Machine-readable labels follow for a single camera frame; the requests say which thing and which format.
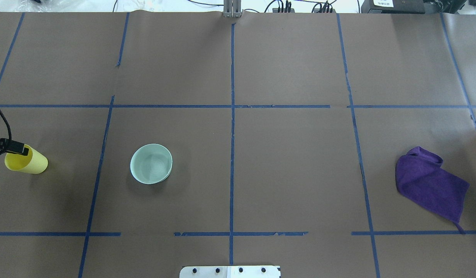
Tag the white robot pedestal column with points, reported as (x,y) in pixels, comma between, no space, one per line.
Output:
(244,271)

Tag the aluminium frame post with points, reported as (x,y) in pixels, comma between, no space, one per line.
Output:
(232,8)

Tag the black power box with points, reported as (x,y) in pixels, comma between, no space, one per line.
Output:
(392,7)

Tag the purple cloth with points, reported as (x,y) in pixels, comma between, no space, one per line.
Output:
(420,178)

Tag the light green bowl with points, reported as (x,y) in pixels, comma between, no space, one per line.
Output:
(151,164)

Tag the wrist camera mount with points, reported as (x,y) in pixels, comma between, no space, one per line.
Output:
(13,147)

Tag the yellow plastic cup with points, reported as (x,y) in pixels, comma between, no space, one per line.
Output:
(33,163)

